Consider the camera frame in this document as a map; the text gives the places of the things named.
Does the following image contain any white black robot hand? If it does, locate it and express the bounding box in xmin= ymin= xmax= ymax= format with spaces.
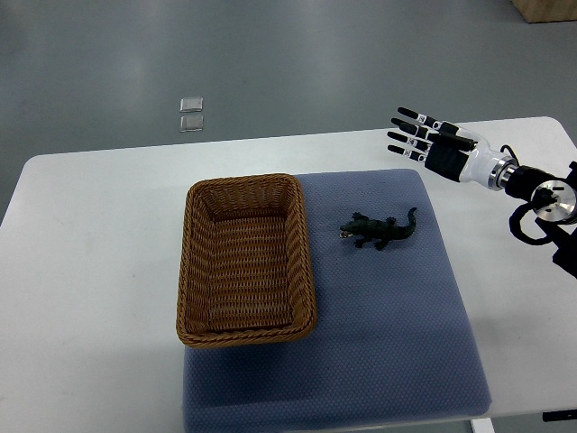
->
xmin=388 ymin=107 xmax=519 ymax=190

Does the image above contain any dark green toy crocodile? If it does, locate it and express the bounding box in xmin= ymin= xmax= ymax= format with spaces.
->
xmin=339 ymin=207 xmax=417 ymax=251

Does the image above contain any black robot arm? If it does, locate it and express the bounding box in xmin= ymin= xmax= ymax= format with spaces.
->
xmin=497 ymin=161 xmax=576 ymax=276

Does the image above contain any brown wicker basket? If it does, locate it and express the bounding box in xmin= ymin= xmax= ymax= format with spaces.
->
xmin=176 ymin=173 xmax=317 ymax=349

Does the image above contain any wooden box corner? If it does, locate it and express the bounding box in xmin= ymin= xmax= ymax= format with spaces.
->
xmin=511 ymin=0 xmax=576 ymax=23

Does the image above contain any blue quilted mat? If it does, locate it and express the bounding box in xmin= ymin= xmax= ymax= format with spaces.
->
xmin=182 ymin=169 xmax=491 ymax=432

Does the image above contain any upper clear floor tile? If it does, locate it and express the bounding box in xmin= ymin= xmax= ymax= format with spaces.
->
xmin=179 ymin=97 xmax=204 ymax=113

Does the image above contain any white table leg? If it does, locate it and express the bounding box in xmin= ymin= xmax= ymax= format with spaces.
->
xmin=470 ymin=418 xmax=496 ymax=433

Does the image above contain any black bracket under table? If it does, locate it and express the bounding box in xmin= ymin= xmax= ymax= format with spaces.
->
xmin=542 ymin=409 xmax=577 ymax=422

